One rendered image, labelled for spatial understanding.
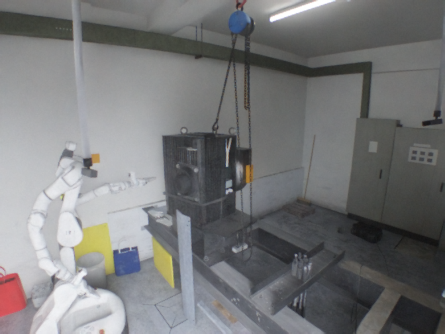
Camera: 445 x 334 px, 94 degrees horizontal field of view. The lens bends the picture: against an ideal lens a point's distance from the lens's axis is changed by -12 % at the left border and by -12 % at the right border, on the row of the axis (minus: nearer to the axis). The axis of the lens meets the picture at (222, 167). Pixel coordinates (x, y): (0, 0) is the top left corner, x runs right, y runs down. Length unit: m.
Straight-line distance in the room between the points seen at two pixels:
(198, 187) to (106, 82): 1.55
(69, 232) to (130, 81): 1.74
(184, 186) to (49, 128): 1.45
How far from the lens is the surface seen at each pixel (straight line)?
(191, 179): 1.82
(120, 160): 2.82
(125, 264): 3.00
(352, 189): 4.44
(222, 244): 2.09
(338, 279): 2.25
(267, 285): 1.75
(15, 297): 3.00
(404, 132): 4.09
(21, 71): 2.67
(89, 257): 2.97
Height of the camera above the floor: 1.80
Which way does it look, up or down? 13 degrees down
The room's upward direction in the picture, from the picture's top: straight up
